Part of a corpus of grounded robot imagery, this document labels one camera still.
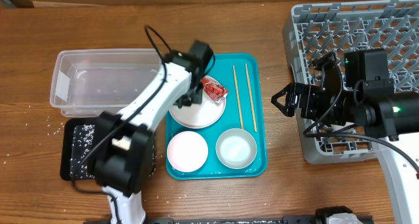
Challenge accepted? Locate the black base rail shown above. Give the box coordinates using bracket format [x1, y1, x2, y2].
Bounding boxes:
[146, 215, 316, 224]

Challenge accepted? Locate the large white round plate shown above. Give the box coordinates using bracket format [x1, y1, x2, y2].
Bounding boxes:
[169, 92, 227, 129]

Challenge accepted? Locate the black food waste tray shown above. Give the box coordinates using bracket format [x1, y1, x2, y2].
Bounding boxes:
[60, 117, 155, 183]

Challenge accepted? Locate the grey metal bowl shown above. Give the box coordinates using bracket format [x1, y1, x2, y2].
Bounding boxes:
[215, 128, 257, 170]

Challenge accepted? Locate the clear plastic waste bin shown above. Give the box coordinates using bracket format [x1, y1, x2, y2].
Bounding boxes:
[50, 48, 160, 117]

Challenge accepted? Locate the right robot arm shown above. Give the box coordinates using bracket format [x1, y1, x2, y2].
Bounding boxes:
[271, 48, 418, 223]

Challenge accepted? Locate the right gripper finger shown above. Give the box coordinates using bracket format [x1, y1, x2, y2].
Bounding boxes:
[271, 83, 294, 102]
[271, 98, 295, 117]

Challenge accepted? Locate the wooden chopstick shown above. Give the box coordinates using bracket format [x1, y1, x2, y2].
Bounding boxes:
[232, 65, 244, 130]
[245, 63, 257, 132]

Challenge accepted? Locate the teal plastic serving tray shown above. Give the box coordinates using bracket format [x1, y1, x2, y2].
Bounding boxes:
[166, 53, 268, 179]

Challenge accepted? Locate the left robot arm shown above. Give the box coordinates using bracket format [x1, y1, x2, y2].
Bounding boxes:
[83, 47, 215, 223]

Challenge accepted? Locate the red snack wrapper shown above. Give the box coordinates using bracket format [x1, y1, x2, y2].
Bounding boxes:
[201, 76, 228, 105]

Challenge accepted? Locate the grey dishwasher rack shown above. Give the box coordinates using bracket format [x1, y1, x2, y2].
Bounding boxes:
[283, 0, 418, 164]

